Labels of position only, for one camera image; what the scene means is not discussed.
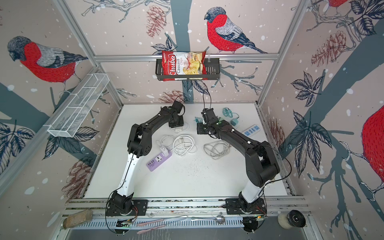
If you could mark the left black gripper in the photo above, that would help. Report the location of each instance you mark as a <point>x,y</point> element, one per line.
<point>181,123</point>

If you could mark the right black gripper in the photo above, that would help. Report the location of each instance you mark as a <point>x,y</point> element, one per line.
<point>199,131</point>

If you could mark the small white plug adapter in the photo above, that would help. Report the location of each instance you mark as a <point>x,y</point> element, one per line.
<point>166,149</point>

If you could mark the purple power strip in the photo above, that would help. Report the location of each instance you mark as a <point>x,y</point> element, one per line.
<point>158,160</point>

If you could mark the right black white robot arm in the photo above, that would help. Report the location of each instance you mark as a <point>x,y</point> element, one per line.
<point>260,160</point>

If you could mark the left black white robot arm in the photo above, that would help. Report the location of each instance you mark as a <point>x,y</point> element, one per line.
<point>139,145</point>

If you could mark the white blue power strip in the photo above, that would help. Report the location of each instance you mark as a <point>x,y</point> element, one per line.
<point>251,131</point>

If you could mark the red Chuba cassava chips bag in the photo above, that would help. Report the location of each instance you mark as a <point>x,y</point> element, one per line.
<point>176,64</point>

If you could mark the pink chopsticks pair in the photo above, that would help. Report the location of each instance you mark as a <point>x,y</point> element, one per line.
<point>157,224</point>

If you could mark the metal spoon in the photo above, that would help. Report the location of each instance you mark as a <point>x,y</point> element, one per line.
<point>219,219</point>

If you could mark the black white tape roll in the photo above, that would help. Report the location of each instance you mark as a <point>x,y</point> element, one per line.
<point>293,219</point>

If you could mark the black wall basket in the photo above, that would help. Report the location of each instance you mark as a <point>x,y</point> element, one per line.
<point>212,66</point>

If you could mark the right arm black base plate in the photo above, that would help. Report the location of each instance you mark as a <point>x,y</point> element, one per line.
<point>240,206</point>

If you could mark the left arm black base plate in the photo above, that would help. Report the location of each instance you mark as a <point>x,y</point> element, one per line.
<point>119,208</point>

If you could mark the white wire mesh basket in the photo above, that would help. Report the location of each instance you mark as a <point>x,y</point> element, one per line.
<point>81,102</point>

